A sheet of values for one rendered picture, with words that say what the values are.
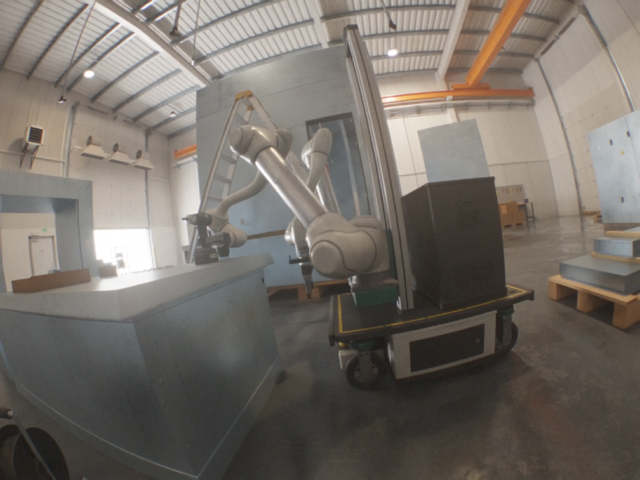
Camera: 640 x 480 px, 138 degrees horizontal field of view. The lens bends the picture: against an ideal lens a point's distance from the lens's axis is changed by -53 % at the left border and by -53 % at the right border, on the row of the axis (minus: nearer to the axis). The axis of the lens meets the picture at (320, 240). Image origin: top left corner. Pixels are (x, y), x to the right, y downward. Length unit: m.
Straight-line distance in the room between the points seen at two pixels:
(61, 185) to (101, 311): 2.24
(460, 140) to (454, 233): 6.00
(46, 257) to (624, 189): 15.58
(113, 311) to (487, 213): 1.27
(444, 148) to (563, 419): 6.53
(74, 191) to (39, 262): 8.08
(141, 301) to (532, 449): 1.09
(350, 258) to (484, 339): 0.70
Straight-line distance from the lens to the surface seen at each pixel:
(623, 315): 1.72
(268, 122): 2.70
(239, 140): 1.08
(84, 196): 2.87
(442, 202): 1.10
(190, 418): 0.80
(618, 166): 6.57
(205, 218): 1.24
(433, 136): 7.11
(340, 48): 3.89
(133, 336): 0.66
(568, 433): 1.02
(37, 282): 1.20
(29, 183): 2.66
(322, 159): 1.51
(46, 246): 10.95
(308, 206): 0.89
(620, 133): 6.49
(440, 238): 1.09
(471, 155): 6.96
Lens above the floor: 0.69
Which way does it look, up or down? 1 degrees down
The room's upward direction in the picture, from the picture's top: 9 degrees counter-clockwise
